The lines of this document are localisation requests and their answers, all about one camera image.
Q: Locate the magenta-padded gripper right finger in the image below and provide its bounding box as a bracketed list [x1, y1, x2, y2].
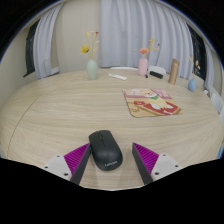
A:
[131, 142, 183, 185]

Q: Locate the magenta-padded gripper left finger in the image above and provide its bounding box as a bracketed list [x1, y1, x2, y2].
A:
[42, 142, 92, 186]

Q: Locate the black computer mouse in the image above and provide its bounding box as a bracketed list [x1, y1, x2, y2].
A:
[88, 129, 124, 172]

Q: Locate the cartoon print mouse pad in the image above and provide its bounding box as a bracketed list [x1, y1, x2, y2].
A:
[122, 87, 184, 118]

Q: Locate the light blue vase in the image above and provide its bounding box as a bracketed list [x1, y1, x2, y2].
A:
[187, 78, 197, 93]

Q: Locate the white remote control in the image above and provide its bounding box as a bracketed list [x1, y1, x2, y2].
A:
[108, 73, 128, 81]

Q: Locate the pale green vase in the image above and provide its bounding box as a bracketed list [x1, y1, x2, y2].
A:
[86, 59, 100, 81]

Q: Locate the gold thermos bottle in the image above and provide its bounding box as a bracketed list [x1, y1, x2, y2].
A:
[168, 58, 181, 86]

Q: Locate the pink vase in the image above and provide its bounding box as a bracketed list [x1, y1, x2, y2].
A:
[138, 57, 149, 78]

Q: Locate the narrow white curtain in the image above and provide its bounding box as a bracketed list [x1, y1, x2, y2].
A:
[33, 3, 64, 80]
[203, 43, 216, 93]

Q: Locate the orange pink flower bunch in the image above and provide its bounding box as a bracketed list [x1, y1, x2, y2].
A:
[134, 37, 160, 59]

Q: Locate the yellow dried flower bunch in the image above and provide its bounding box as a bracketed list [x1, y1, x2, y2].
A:
[80, 30, 101, 61]

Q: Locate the dark window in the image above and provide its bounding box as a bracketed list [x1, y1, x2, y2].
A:
[186, 23, 208, 81]
[23, 19, 40, 78]

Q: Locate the wide white curtain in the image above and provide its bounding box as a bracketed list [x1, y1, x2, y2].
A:
[98, 0, 196, 79]

